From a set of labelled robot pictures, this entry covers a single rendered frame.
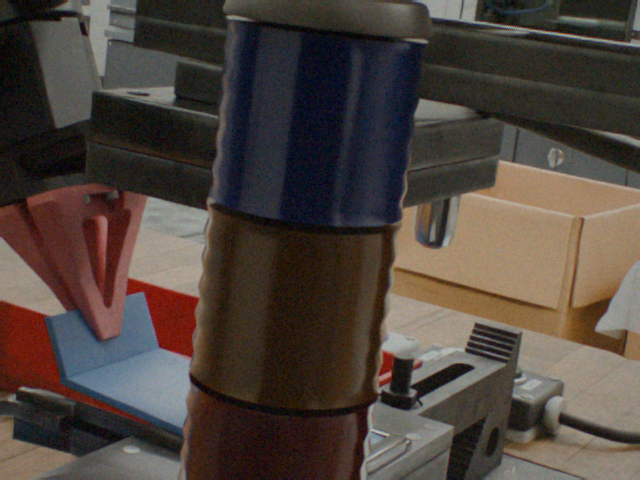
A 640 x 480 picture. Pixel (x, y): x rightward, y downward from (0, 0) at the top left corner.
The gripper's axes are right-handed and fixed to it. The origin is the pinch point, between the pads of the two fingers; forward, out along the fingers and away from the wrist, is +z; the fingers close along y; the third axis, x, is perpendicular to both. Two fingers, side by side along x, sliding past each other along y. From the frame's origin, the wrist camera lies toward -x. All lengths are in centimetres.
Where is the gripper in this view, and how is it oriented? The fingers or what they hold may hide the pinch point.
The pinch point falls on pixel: (101, 323)
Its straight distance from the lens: 63.5
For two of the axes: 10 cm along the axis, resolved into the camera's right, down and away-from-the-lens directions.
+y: 8.2, -2.1, -5.3
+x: 5.1, -1.3, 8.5
